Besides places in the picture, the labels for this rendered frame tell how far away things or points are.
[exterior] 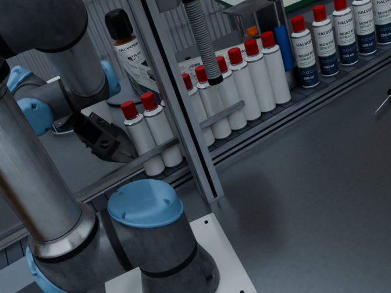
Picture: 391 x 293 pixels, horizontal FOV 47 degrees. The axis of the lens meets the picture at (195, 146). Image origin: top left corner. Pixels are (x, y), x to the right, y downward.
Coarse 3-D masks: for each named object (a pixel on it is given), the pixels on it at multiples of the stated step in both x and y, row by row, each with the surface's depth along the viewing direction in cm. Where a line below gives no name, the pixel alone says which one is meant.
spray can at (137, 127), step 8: (128, 104) 107; (128, 112) 107; (136, 112) 108; (128, 120) 108; (136, 120) 108; (144, 120) 110; (128, 128) 109; (136, 128) 108; (144, 128) 110; (136, 136) 110; (144, 136) 110; (136, 144) 111; (144, 144) 111; (152, 144) 112; (144, 152) 112; (152, 160) 113; (160, 160) 115; (144, 168) 116; (152, 168) 114; (160, 168) 115; (152, 176) 116
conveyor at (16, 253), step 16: (384, 48) 136; (320, 80) 132; (304, 96) 127; (272, 112) 125; (144, 176) 118; (160, 176) 115; (112, 192) 116; (96, 208) 112; (0, 256) 108; (16, 256) 105
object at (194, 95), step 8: (184, 80) 110; (192, 88) 112; (192, 96) 112; (192, 104) 113; (200, 104) 114; (200, 112) 114; (200, 120) 115; (208, 128) 118; (208, 136) 118; (208, 144) 119
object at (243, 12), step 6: (246, 0) 129; (252, 0) 127; (258, 0) 125; (264, 0) 123; (270, 0) 121; (276, 0) 121; (234, 6) 127; (240, 6) 125; (246, 6) 124; (252, 6) 122; (258, 6) 120; (264, 6) 120; (228, 12) 125; (234, 12) 122; (240, 12) 121; (246, 12) 119; (252, 12) 119
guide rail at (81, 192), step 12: (228, 108) 117; (204, 120) 115; (216, 120) 116; (168, 144) 112; (144, 156) 110; (120, 168) 108; (96, 180) 107; (108, 180) 107; (84, 192) 106; (12, 228) 101; (0, 240) 100
